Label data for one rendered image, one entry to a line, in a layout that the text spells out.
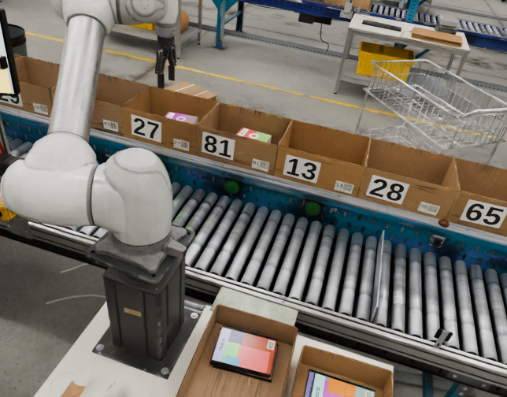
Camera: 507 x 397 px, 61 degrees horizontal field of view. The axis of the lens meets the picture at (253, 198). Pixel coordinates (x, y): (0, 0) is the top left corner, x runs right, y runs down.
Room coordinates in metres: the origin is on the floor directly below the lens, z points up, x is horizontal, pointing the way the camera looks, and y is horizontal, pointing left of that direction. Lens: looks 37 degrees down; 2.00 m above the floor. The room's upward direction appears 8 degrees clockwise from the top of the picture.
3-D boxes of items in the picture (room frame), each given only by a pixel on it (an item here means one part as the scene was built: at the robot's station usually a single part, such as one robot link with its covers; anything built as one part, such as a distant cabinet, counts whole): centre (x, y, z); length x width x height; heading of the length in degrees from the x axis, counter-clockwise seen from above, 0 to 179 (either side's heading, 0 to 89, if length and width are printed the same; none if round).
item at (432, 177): (1.71, -0.68, 0.96); 0.39 x 0.29 x 0.17; 78
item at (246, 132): (1.93, 0.04, 0.92); 0.16 x 0.11 x 0.07; 73
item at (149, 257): (0.85, 0.26, 1.20); 0.22 x 0.18 x 0.06; 73
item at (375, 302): (1.28, -0.54, 0.76); 0.46 x 0.01 x 0.09; 168
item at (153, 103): (1.96, 0.47, 0.96); 0.39 x 0.29 x 0.17; 78
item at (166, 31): (1.90, 0.48, 1.43); 0.09 x 0.09 x 0.06
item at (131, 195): (0.85, 0.29, 1.33); 0.18 x 0.16 x 0.22; 99
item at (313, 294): (1.33, -0.32, 0.72); 0.52 x 0.05 x 0.05; 168
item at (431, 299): (1.23, -0.77, 0.72); 0.52 x 0.05 x 0.05; 168
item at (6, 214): (1.26, 0.94, 0.84); 0.15 x 0.09 x 0.07; 78
